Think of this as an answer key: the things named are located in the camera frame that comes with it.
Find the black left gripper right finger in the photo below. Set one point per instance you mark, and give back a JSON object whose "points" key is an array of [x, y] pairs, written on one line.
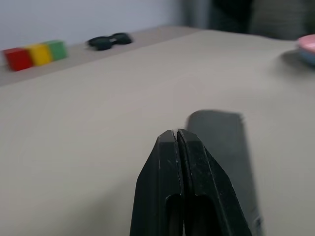
{"points": [[209, 196]]}

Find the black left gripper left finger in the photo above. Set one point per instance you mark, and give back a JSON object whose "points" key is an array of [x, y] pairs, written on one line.
{"points": [[157, 186]]}

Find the black double round object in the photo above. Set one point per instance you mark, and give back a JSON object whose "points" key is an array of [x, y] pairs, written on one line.
{"points": [[108, 41]]}

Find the green cube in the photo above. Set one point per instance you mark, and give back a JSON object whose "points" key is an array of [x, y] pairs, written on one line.
{"points": [[59, 50]]}

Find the blue plate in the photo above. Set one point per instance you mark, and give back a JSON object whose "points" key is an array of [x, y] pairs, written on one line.
{"points": [[308, 57]]}

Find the yellow cube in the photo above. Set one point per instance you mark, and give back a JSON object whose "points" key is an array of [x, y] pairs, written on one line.
{"points": [[40, 54]]}

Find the pink plate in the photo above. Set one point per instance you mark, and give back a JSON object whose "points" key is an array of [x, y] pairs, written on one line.
{"points": [[307, 43]]}

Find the red cube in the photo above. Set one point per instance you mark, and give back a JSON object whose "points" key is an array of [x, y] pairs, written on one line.
{"points": [[18, 59]]}

